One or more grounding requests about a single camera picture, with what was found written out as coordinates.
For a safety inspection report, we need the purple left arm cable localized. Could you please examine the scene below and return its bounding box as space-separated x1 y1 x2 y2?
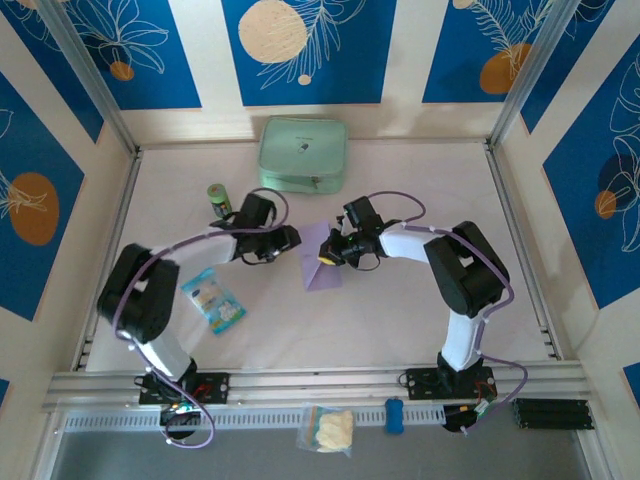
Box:
113 187 290 449

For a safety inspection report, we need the clear bag of yellow chips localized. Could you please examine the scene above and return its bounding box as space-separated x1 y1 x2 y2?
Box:
295 404 355 457

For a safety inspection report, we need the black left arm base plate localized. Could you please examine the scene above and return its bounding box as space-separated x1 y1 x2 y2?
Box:
138 372 231 406

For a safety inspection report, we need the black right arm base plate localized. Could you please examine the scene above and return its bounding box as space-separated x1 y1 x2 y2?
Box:
405 366 497 401

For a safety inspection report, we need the small blue plastic object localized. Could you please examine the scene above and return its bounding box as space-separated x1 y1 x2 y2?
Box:
383 397 405 435

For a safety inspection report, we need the aluminium frame post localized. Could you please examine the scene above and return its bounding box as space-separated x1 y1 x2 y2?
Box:
487 0 584 150
37 0 140 155

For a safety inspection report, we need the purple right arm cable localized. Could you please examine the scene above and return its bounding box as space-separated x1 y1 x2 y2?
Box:
367 191 530 436

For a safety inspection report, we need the long aluminium mounting rail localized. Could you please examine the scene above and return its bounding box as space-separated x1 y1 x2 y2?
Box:
42 362 594 414

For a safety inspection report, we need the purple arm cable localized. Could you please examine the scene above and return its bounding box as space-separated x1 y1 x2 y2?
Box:
113 187 290 449
367 191 530 436

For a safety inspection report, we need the grey slotted cable duct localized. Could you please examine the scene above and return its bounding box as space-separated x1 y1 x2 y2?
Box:
62 404 516 434

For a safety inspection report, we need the small green can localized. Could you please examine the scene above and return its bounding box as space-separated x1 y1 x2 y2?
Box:
207 183 233 217

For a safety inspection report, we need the aluminium table side rail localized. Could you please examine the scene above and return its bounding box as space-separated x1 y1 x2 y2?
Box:
484 142 564 361
72 149 144 371

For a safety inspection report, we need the blue snack packet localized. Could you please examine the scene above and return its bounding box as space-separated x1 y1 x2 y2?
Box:
179 267 248 336

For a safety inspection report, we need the lavender paper sheet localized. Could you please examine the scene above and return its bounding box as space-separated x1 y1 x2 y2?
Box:
297 221 345 291

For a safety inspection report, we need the mint green zip pouch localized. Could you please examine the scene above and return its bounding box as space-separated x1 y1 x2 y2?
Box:
258 115 350 196

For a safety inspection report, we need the black ribbed block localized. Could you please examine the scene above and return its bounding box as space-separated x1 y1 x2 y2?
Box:
512 398 596 431

